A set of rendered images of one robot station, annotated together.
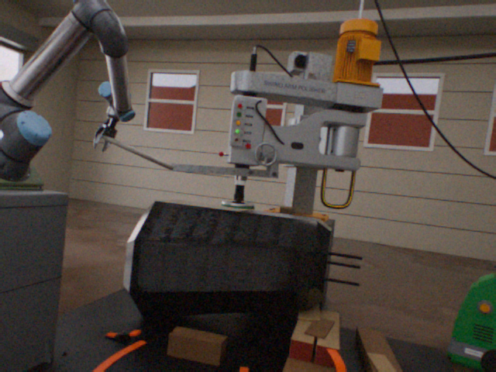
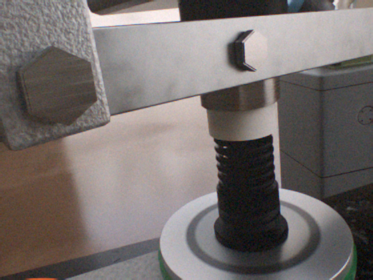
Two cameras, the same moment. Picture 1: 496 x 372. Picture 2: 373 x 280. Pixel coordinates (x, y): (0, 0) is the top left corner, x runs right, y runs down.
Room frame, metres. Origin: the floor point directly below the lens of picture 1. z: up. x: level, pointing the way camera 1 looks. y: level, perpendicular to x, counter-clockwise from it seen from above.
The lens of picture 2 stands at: (2.90, -0.19, 1.08)
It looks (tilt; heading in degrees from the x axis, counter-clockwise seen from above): 18 degrees down; 153
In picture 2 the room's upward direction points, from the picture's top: 8 degrees counter-clockwise
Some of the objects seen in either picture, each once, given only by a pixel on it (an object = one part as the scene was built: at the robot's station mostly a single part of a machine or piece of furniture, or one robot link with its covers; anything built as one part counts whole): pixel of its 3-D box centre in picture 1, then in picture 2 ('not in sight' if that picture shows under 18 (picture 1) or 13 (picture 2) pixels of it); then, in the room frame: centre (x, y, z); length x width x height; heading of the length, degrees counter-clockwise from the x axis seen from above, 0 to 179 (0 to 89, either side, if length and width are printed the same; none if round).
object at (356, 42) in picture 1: (356, 56); not in sight; (2.70, -0.64, 1.88); 0.31 x 0.28 x 0.40; 8
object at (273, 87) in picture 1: (303, 94); not in sight; (2.67, -0.33, 1.60); 0.96 x 0.25 x 0.17; 98
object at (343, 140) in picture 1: (342, 142); not in sight; (2.72, -0.63, 1.33); 0.19 x 0.19 x 0.20
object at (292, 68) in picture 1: (297, 63); not in sight; (3.40, -0.34, 2.00); 0.20 x 0.18 x 0.15; 164
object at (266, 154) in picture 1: (264, 154); not in sight; (2.52, -0.11, 1.18); 0.15 x 0.10 x 0.15; 98
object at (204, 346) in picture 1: (198, 345); not in sight; (2.18, 0.15, 0.07); 0.30 x 0.12 x 0.12; 77
